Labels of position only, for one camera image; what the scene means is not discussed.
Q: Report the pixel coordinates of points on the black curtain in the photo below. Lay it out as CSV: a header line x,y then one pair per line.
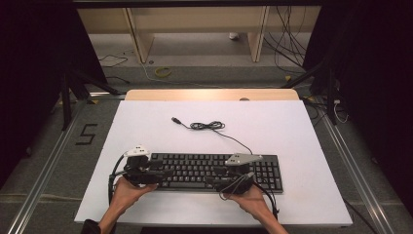
x,y
32,81
373,81

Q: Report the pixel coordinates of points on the aluminium floor rail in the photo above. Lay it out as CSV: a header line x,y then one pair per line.
x,y
357,182
48,169

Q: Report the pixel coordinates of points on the person's left hand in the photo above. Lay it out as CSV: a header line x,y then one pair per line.
x,y
126,195

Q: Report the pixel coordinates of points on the black metal stand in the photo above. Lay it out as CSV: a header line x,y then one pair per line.
x,y
330,97

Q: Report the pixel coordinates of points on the yellow tape roll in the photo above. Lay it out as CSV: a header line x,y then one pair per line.
x,y
160,73

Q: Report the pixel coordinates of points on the black keyboard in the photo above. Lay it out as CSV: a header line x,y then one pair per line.
x,y
195,170

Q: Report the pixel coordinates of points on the person's black left sleeve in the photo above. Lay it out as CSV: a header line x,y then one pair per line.
x,y
91,227

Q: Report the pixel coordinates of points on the beige wooden desk frame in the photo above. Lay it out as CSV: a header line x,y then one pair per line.
x,y
141,40

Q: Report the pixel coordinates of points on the black metal beam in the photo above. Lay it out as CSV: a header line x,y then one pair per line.
x,y
195,3

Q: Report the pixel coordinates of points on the person's right hand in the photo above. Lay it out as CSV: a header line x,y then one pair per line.
x,y
253,200

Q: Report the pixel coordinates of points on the white table board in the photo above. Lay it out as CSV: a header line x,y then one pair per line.
x,y
259,130

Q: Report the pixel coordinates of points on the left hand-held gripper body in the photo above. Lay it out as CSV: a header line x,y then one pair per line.
x,y
139,172

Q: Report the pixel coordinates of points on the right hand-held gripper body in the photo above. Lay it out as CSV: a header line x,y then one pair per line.
x,y
237,182

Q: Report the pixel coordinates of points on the black tripod stand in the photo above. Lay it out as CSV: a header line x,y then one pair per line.
x,y
66,104

